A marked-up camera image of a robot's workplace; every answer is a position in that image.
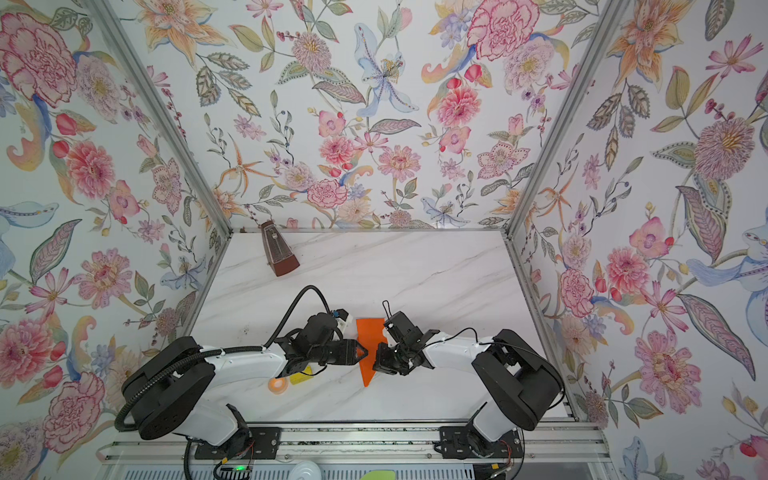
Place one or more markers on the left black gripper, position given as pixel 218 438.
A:
pixel 349 356

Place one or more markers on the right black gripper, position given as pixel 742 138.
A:
pixel 382 363

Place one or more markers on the orange square paper sheet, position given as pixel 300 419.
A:
pixel 370 336

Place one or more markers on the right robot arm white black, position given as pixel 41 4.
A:
pixel 523 385

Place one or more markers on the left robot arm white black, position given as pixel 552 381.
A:
pixel 174 392

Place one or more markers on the yellow rectangular block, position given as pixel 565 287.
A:
pixel 301 376

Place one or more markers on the orange tape roll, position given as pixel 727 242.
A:
pixel 278 386

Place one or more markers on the brown wooden metronome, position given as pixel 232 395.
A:
pixel 279 255

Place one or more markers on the green object at edge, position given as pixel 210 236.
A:
pixel 379 475

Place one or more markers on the white round object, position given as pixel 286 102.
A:
pixel 306 470

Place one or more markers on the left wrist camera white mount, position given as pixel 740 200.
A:
pixel 342 319

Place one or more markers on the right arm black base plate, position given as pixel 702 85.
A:
pixel 465 443

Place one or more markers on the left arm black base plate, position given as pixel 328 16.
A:
pixel 260 443

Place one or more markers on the aluminium front rail frame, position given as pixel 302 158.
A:
pixel 554 441

